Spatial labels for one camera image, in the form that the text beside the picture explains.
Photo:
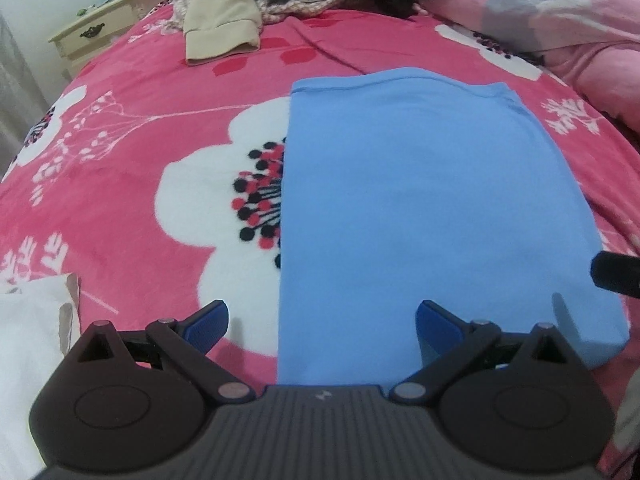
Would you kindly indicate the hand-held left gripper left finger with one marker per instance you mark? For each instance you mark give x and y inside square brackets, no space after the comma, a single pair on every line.
[207,327]

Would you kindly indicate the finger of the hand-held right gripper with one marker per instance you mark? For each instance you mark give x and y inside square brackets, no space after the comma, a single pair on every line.
[617,275]

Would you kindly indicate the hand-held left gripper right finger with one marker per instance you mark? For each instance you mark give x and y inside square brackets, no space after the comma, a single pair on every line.
[440,330]

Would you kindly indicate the light blue t-shirt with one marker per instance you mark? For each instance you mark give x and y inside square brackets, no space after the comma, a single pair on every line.
[425,200]

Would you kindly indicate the white folded cloth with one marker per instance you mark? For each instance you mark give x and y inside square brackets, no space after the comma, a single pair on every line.
[25,350]

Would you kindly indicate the pink floral blanket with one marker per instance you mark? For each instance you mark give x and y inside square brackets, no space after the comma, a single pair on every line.
[125,125]

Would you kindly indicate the pink and grey duvet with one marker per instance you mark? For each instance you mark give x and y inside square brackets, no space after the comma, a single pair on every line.
[550,5]

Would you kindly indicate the grey curtain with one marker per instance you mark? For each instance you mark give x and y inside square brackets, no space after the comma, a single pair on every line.
[15,100]

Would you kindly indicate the cream nightstand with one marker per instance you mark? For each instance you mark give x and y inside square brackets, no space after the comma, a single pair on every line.
[100,35]

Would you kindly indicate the beige garment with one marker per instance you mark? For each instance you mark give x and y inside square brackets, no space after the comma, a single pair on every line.
[220,15]

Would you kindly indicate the pink knit sweater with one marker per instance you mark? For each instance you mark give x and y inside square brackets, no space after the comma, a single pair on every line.
[300,5]

